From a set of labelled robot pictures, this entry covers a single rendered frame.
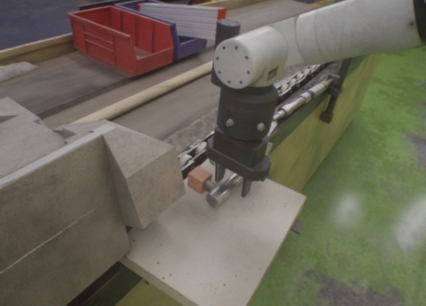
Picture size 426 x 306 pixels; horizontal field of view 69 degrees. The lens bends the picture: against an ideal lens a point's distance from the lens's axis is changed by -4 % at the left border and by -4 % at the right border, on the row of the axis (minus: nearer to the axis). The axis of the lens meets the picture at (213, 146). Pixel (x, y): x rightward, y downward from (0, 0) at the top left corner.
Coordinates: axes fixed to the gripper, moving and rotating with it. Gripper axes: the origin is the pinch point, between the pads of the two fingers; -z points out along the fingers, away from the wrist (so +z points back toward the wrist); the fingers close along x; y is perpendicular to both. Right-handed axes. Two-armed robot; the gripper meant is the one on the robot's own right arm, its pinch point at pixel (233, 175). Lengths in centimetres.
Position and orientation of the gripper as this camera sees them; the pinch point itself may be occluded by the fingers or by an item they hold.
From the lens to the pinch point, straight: 59.5
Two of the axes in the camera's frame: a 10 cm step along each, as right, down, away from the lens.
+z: 1.0, -8.0, -5.9
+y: -6.0, 4.3, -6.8
